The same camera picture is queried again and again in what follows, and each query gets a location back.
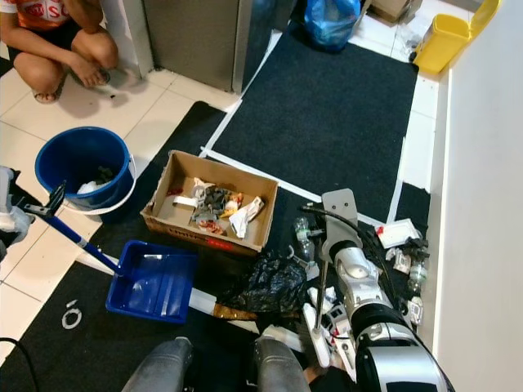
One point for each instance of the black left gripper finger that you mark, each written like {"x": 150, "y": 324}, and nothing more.
{"x": 46, "y": 214}
{"x": 58, "y": 200}

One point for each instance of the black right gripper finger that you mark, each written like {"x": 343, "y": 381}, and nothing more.
{"x": 316, "y": 268}

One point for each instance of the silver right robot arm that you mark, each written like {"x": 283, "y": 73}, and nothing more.
{"x": 376, "y": 318}

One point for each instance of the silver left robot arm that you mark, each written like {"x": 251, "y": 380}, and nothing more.
{"x": 12, "y": 222}

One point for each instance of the black floor mat white symbol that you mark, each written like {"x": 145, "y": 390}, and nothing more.
{"x": 82, "y": 351}

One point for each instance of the clear plastic bottle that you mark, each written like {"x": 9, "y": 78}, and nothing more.
{"x": 304, "y": 238}

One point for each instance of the blue plastic bucket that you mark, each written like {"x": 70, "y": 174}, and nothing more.
{"x": 73, "y": 155}

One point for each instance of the crumpled black plastic bag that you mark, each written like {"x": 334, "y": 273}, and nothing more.
{"x": 270, "y": 286}

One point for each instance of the grey right robot leg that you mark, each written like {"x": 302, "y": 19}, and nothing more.
{"x": 286, "y": 367}

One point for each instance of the grey robot leg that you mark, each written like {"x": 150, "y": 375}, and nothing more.
{"x": 286, "y": 367}
{"x": 159, "y": 367}

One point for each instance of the cardboard box with rubbish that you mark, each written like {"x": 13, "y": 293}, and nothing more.
{"x": 170, "y": 220}

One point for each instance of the dark blue carpet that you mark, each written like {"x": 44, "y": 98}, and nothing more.
{"x": 319, "y": 122}

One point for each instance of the crouching person in orange shirt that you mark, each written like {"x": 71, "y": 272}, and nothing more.
{"x": 59, "y": 37}

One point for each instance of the grey left robot leg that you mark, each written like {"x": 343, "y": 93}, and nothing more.
{"x": 159, "y": 367}

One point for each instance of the grey metal cabinet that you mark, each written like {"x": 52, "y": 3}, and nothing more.
{"x": 196, "y": 41}

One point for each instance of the blue plastic bag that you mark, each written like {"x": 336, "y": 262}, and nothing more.
{"x": 331, "y": 20}

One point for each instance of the yellow plastic bin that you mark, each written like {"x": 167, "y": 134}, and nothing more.
{"x": 441, "y": 45}

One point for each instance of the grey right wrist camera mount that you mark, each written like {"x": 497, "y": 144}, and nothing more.
{"x": 339, "y": 212}

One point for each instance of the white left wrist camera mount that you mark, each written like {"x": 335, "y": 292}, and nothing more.
{"x": 6, "y": 184}

